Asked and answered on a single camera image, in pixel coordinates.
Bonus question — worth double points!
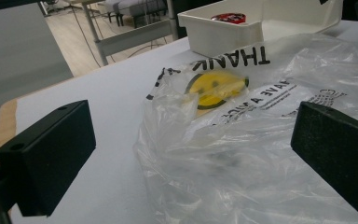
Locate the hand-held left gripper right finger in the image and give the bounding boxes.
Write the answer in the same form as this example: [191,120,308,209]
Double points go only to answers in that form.
[290,101,358,217]

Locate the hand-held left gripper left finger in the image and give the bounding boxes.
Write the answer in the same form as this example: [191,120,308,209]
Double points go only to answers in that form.
[0,99,97,217]

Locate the clear printed plastic bag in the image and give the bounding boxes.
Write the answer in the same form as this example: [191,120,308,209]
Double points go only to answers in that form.
[132,32,358,224]

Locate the white plastic bin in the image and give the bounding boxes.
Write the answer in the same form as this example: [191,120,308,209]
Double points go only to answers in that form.
[177,0,345,59]

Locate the grey cabinet panel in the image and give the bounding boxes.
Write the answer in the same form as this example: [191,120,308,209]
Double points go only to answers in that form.
[0,2,75,127]

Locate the grey sofa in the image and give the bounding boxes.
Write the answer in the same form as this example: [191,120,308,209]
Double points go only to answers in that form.
[104,0,170,28]

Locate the white metal desk frame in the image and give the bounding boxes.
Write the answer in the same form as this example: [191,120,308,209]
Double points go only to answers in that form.
[81,0,179,67]

